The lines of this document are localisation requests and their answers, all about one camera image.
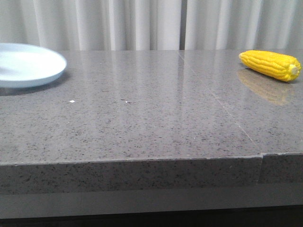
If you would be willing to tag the light blue round plate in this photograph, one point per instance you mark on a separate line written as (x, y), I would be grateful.
(25, 65)

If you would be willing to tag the yellow corn cob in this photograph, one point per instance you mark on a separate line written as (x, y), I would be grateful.
(279, 66)

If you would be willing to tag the white pleated curtain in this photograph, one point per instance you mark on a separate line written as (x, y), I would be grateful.
(153, 24)

